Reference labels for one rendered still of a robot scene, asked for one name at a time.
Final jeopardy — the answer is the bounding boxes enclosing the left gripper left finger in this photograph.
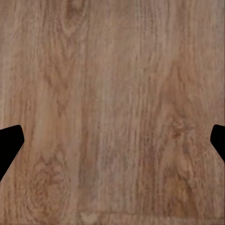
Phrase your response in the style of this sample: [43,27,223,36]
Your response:
[0,125,24,181]

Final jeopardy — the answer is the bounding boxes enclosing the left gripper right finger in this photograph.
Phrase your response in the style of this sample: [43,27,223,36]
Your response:
[210,124,225,161]

